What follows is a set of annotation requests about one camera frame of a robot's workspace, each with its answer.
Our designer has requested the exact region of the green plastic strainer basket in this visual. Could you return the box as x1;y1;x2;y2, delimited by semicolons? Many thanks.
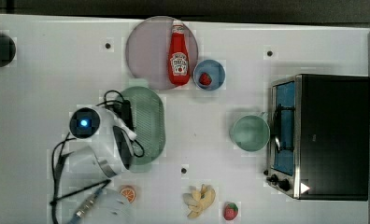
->
121;79;165;173

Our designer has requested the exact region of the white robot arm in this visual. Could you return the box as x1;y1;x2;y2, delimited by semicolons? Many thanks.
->
65;106;136;182

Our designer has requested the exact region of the strawberry toy in bowl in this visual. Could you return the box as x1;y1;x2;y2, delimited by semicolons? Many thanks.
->
199;73;212;86

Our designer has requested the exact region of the red ketchup bottle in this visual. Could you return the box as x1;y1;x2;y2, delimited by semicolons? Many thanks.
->
167;21;190;86

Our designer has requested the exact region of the blue bowl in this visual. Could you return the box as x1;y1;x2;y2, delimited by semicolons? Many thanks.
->
193;60;226;91

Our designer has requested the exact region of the green cup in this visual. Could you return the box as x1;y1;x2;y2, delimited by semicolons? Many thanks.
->
229;112;270;152

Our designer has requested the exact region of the peeled banana toy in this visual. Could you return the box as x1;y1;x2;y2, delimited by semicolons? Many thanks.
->
182;184;216;219

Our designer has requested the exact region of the orange slice toy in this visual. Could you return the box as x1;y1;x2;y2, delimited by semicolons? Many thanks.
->
120;186;136;203

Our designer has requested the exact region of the strawberry toy on table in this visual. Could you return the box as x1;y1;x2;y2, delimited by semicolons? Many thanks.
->
223;203;238;220

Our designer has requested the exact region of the black toaster oven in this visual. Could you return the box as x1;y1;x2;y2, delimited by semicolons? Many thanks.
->
264;74;370;201

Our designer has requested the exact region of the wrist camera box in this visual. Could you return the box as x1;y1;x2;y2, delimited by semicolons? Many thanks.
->
113;100;134;130

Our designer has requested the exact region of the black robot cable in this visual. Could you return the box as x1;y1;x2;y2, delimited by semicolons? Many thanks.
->
49;89;146;224

